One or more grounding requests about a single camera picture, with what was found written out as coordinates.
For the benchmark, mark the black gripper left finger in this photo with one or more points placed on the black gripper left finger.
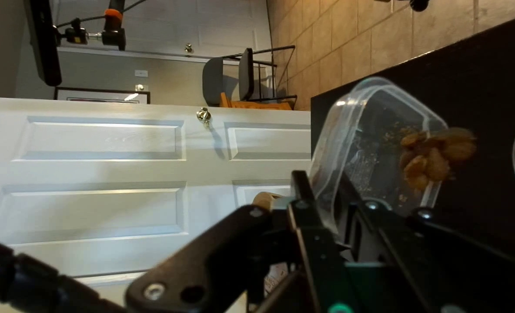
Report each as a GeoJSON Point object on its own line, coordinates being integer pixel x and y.
{"type": "Point", "coordinates": [240, 261]}

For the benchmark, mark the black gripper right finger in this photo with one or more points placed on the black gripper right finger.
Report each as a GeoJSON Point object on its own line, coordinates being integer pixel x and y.
{"type": "Point", "coordinates": [431, 266]}

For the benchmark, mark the clear plastic container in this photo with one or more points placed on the clear plastic container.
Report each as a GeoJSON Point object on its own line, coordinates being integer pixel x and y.
{"type": "Point", "coordinates": [372, 115]}

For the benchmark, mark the metal door knob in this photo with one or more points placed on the metal door knob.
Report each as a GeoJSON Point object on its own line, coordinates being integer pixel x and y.
{"type": "Point", "coordinates": [203, 115]}

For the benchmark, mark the wooden dresser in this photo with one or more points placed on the wooden dresser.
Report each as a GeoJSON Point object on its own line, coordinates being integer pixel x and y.
{"type": "Point", "coordinates": [257, 105]}

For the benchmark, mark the white panel door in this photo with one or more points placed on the white panel door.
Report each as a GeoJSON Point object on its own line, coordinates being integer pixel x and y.
{"type": "Point", "coordinates": [94, 174]}

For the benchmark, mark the grey folding chair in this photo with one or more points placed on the grey folding chair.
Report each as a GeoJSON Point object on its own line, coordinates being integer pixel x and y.
{"type": "Point", "coordinates": [245, 72]}

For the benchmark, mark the black table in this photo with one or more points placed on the black table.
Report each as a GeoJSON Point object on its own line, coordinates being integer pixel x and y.
{"type": "Point", "coordinates": [489, 75]}

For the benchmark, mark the black flat screen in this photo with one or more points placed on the black flat screen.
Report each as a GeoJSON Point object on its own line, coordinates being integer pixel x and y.
{"type": "Point", "coordinates": [42, 40]}

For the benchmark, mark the white light switch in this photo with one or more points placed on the white light switch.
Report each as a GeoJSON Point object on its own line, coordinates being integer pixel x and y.
{"type": "Point", "coordinates": [141, 73]}

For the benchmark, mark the black camera stand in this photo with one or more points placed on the black camera stand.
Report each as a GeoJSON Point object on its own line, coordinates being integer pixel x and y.
{"type": "Point", "coordinates": [111, 23]}

